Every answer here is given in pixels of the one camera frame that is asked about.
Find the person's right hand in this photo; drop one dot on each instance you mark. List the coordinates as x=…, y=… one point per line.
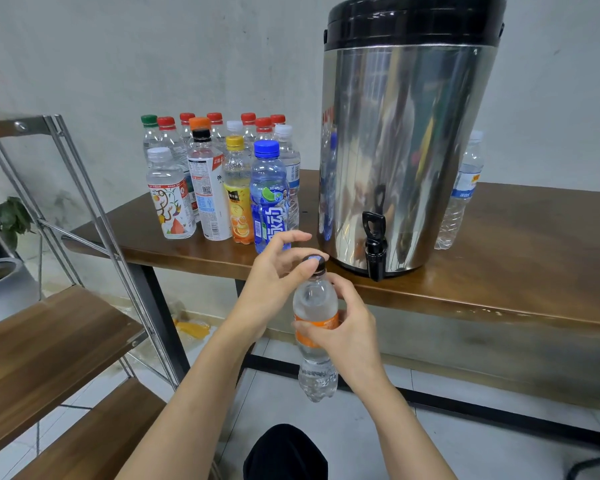
x=355, y=345

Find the person's left hand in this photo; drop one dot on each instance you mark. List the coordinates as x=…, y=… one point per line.
x=270, y=285

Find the orange label black cap bottle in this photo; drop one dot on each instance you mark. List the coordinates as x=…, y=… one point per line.
x=315, y=300

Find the black bottle cap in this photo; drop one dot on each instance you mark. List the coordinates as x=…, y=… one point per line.
x=318, y=265

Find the blue cap plastic bottle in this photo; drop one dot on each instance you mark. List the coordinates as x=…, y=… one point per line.
x=268, y=205

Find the yellow label plastic bottle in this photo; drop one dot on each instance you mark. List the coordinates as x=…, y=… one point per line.
x=238, y=200

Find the white cap blue label bottle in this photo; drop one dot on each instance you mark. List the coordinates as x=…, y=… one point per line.
x=290, y=175

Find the white patterned label plastic bottle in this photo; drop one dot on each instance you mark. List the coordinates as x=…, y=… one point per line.
x=170, y=205

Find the white-cap blue-label bottle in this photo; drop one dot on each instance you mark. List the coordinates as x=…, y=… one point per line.
x=234, y=127

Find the green red label plastic bottle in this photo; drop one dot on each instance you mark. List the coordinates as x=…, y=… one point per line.
x=248, y=117

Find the orange cap clear plastic bottle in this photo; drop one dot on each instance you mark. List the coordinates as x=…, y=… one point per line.
x=199, y=123

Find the slim blue label plastic bottle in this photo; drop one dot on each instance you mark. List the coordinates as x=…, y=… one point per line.
x=463, y=190

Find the green label plastic water bottle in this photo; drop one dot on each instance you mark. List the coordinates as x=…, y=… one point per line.
x=149, y=130

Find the stainless steel water dispenser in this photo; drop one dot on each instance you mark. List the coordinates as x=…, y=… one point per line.
x=410, y=145

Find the wooden metal shelf rack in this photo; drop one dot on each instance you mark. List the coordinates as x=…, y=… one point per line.
x=40, y=355

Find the person's left forearm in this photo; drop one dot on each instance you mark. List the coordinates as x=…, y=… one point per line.
x=195, y=415

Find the person's black trouser leg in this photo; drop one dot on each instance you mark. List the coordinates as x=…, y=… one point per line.
x=285, y=457

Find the yellow debris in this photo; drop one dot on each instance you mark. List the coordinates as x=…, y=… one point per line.
x=192, y=328

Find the white plant pot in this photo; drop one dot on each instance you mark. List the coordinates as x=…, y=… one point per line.
x=5, y=295

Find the green potted plant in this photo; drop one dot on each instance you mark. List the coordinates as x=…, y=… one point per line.
x=10, y=220

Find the black metal table frame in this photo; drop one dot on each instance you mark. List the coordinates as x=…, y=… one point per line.
x=160, y=315

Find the wooden stool with black frame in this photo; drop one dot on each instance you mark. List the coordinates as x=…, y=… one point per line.
x=595, y=467

